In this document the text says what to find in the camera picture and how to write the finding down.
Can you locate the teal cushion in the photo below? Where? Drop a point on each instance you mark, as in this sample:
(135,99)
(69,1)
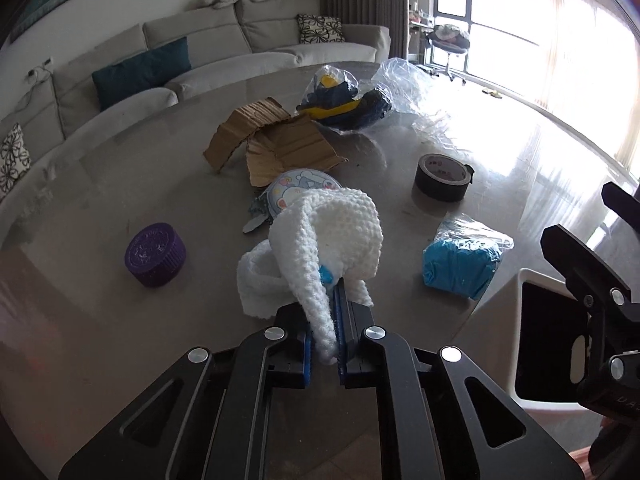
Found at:
(140,72)

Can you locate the torn brown cardboard piece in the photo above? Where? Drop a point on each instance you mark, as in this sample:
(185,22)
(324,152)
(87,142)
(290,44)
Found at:
(290,150)

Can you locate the cluttered shelf rack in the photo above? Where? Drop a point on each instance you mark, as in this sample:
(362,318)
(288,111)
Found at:
(417,20)

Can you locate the black white floral cushion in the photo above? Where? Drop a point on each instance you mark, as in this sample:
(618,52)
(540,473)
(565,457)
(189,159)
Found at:
(14,157)
(320,28)

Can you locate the round cartoon print tin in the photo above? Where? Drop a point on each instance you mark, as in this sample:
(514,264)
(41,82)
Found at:
(295,187)

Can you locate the purple round container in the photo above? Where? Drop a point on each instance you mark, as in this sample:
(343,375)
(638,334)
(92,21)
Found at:
(155,257)

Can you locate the sheer white curtain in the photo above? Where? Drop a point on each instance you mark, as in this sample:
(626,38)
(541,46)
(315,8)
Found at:
(590,60)

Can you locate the office chair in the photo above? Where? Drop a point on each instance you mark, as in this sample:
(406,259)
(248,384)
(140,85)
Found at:
(447,40)

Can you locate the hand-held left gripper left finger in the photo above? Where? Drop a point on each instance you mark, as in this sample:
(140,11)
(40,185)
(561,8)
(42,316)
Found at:
(306,366)

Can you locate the clear plastic wrap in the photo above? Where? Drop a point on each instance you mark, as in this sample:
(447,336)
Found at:
(415,87)

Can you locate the white trash bin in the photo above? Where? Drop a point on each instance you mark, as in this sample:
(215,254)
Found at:
(507,340)

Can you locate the black tape roll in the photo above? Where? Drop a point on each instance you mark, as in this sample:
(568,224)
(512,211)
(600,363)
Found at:
(440,187)

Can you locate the light grey sofa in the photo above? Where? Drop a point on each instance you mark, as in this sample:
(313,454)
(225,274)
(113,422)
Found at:
(210,35)

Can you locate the dark torn wrapper scrap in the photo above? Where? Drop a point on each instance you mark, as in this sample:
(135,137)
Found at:
(257,210)

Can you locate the yellow blue toy in bag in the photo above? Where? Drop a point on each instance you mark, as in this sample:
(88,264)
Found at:
(340,105)

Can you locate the white knitted cloth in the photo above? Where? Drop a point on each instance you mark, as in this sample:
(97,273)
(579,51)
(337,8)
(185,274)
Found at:
(340,225)

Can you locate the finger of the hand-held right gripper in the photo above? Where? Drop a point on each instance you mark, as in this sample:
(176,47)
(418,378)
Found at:
(622,202)
(575,260)

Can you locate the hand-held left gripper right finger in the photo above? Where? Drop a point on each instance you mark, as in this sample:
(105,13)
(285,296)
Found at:
(341,312)

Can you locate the blue gloves in plastic bag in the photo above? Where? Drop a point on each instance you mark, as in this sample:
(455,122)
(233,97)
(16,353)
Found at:
(460,265)

